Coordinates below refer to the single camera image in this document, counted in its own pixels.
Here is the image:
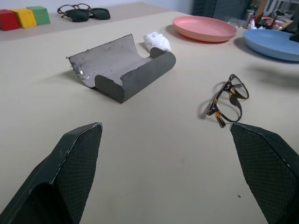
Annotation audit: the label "grey glasses case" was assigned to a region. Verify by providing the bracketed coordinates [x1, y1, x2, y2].
[66, 34, 177, 104]

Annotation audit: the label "yellow wooden block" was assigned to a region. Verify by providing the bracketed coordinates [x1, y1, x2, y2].
[11, 8, 37, 28]

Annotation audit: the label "pink plastic plate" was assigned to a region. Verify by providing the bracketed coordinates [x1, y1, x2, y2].
[172, 16, 238, 43]

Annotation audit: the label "red wooden block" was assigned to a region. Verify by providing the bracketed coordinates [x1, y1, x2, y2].
[0, 9, 21, 31]

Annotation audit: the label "blue plastic plate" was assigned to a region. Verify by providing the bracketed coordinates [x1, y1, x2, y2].
[243, 28, 299, 62]

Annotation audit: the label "green wooden block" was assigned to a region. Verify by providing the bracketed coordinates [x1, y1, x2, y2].
[26, 6, 51, 26]

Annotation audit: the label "black sunglasses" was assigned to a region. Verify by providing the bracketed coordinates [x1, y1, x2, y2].
[64, 7, 111, 23]

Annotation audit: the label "cluttered background shelf items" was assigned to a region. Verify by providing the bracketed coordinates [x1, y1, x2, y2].
[245, 0, 299, 31]

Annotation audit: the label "round thin-frame tortoiseshell glasses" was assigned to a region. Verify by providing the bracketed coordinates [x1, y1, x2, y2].
[57, 3, 93, 19]

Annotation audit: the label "crumpled white tissue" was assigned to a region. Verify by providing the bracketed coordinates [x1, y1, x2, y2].
[142, 32, 172, 52]

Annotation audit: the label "dark slatted radiator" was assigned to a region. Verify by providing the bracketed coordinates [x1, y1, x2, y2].
[192, 0, 249, 19]

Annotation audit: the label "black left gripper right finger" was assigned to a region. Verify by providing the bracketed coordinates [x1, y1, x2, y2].
[229, 122, 299, 224]

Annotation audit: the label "thick-frame tortoiseshell glasses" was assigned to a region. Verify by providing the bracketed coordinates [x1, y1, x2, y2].
[199, 74, 250, 128]

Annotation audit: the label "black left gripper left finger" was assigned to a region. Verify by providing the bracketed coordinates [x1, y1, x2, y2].
[0, 122, 104, 224]

